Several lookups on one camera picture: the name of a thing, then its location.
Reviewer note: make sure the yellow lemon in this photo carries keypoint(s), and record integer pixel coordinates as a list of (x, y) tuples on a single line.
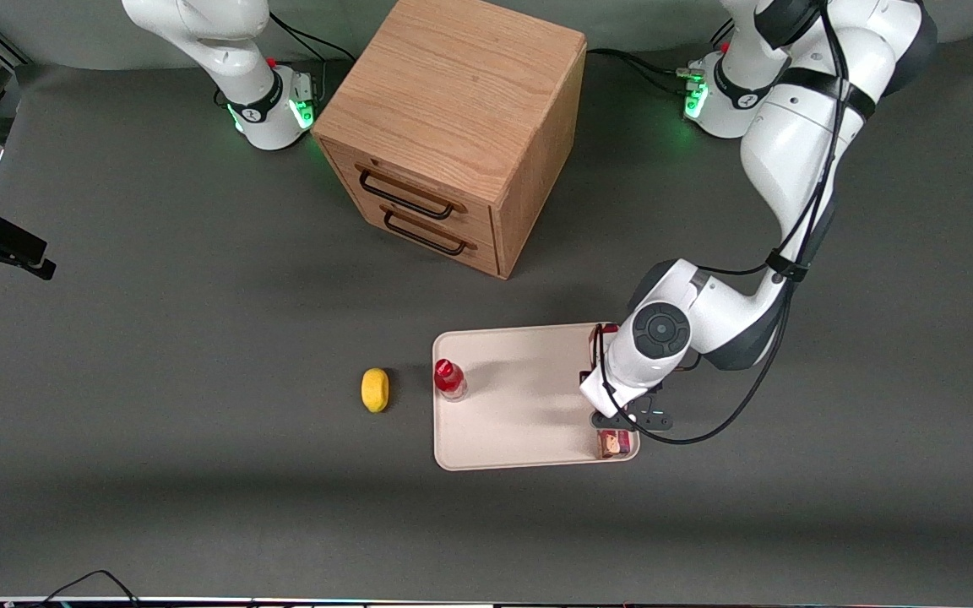
[(375, 390)]

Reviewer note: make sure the red cookie box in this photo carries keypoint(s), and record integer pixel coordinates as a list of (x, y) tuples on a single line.
[(613, 443)]

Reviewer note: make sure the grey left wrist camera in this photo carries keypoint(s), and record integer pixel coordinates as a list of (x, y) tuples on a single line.
[(634, 420)]

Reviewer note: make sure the beige plastic tray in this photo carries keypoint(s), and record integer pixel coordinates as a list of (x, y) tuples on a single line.
[(529, 405)]

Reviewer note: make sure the wooden drawer cabinet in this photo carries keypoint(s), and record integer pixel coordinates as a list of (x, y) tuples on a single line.
[(461, 93)]

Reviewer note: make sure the small bottle with red cap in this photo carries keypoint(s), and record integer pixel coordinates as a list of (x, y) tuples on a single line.
[(449, 378)]

